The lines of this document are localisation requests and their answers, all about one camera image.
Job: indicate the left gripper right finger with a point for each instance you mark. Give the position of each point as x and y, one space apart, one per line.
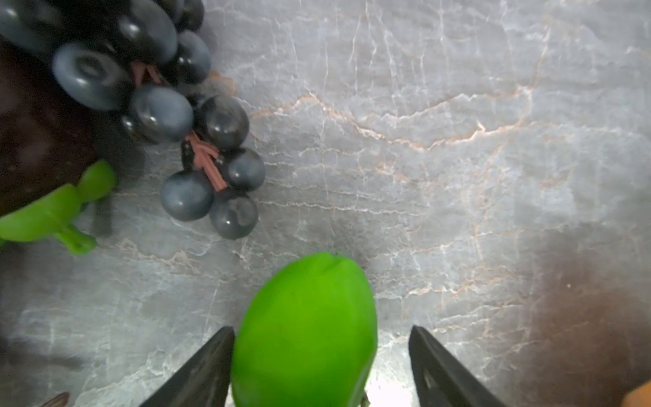
440 379

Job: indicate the orange tangerine upper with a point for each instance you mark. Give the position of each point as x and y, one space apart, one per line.
639 397

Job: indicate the dark brown mangosteen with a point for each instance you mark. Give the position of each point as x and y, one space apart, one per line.
49 165

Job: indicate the dark grape bunch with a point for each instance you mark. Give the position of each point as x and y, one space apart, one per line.
135 61

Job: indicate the brown woven mat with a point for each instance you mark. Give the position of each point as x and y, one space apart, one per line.
60 400

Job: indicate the green lime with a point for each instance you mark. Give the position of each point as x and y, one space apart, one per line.
308 338

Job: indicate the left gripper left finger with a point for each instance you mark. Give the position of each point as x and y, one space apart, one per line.
204 379

